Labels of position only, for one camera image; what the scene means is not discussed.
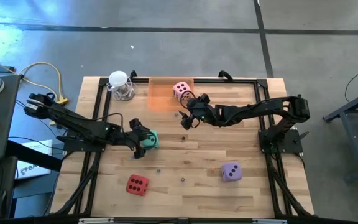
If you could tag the white cardboard box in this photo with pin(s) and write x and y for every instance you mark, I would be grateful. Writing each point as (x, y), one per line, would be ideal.
(39, 145)

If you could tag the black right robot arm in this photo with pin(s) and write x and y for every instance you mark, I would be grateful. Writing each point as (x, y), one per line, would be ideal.
(253, 110)

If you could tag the large purple foam die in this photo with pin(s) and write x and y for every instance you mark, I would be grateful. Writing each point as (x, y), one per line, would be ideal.
(228, 174)

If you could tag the large green foam die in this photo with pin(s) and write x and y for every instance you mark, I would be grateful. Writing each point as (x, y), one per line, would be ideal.
(151, 141)

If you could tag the orange translucent plastic bin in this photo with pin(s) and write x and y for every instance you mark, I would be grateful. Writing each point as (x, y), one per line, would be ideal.
(160, 96)

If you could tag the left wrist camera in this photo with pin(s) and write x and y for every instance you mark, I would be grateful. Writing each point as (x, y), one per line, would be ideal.
(134, 123)

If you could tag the large pink foam die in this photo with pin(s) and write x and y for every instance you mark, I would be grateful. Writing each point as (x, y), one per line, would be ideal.
(180, 88)

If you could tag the grey metal bracket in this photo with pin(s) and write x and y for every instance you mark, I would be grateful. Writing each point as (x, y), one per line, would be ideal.
(269, 221)
(96, 220)

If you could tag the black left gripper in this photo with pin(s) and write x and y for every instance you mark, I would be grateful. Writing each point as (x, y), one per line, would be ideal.
(130, 138)

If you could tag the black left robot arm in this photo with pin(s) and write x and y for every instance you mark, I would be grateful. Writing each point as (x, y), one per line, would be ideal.
(73, 123)

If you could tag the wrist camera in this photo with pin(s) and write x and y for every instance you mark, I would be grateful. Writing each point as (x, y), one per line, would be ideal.
(134, 123)
(204, 99)

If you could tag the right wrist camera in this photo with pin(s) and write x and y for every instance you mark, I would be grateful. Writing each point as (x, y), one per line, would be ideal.
(204, 99)

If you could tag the large red foam die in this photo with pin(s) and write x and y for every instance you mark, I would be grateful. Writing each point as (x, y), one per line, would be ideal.
(137, 184)

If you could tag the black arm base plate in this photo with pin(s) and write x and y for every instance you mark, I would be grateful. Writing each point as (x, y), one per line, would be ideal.
(82, 147)
(286, 145)

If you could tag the black clamp lever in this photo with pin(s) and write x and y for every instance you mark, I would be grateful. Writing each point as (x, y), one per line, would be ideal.
(65, 137)
(301, 137)

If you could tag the dark grey metal cart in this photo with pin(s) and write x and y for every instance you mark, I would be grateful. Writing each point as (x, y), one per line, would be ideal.
(354, 146)

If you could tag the black aluminium table frame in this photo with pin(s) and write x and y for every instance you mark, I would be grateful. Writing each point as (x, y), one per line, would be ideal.
(228, 81)

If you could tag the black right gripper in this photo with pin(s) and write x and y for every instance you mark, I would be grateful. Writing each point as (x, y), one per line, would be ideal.
(199, 113)

